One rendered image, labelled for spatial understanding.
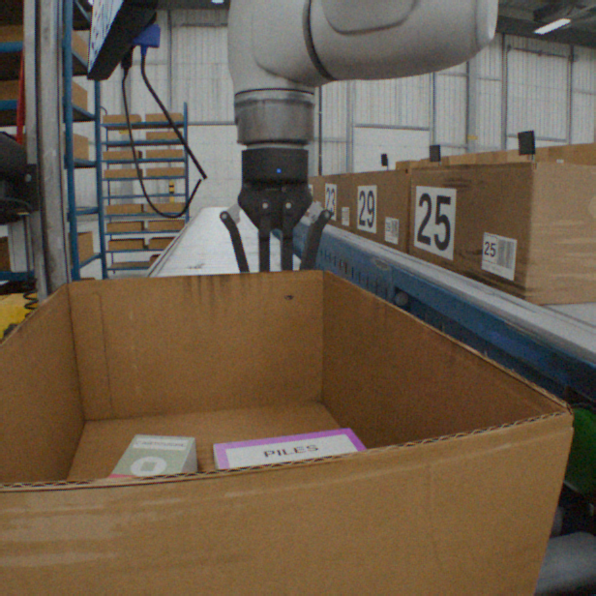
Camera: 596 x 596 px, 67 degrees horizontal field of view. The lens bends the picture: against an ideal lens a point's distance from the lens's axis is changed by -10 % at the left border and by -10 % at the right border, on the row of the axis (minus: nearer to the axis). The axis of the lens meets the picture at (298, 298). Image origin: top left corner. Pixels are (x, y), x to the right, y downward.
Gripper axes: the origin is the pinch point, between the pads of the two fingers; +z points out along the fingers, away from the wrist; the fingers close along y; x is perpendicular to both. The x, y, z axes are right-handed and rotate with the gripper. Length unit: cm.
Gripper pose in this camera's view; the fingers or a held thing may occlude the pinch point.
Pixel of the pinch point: (276, 324)
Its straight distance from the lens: 59.1
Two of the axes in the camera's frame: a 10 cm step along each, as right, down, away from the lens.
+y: -9.9, 0.3, -1.5
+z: 0.0, 9.7, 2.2
